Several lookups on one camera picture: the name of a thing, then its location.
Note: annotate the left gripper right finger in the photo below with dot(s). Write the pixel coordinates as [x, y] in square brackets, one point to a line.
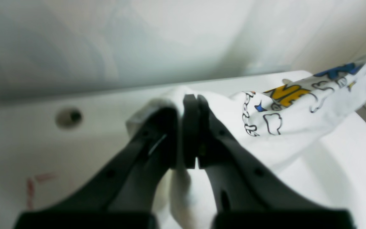
[247, 194]

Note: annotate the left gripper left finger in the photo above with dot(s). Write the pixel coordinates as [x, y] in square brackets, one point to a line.
[121, 194]

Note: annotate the white printed T-shirt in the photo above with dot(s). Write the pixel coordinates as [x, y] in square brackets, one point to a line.
[305, 131]

